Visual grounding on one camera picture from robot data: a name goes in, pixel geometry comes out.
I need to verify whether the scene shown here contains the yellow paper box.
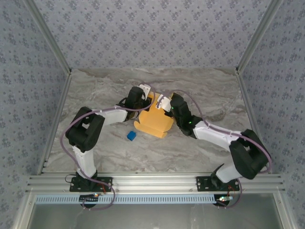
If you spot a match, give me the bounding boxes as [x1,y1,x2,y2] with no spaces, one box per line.
[133,92,174,139]

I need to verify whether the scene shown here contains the small circuit board with LEDs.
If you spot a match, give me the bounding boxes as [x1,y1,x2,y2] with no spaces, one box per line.
[215,195,233,203]
[80,193,100,201]

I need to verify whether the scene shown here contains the aluminium table side rail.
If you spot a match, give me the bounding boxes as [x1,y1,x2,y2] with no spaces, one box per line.
[37,71,72,176]
[235,70,260,132]

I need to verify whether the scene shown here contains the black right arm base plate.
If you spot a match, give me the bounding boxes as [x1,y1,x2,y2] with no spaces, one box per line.
[195,176,240,192]

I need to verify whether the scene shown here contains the aluminium mounting rail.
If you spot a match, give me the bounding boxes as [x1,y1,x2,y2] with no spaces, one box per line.
[25,173,285,193]

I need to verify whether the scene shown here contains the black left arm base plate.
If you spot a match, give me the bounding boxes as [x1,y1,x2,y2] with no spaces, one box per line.
[69,177,113,193]

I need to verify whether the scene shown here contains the light blue slotted cable duct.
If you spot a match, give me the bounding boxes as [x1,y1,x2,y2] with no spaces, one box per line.
[35,194,222,205]

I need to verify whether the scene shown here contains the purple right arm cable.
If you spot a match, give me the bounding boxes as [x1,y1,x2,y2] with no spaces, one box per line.
[164,90,273,209]

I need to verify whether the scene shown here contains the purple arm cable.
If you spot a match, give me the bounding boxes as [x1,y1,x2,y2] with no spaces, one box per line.
[164,90,273,209]
[61,82,157,211]

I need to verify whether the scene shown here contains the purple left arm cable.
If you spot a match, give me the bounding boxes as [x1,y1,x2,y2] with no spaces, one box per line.
[61,82,157,211]

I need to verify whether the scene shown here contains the aluminium frame post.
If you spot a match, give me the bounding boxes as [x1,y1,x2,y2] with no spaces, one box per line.
[235,0,285,74]
[23,0,72,75]

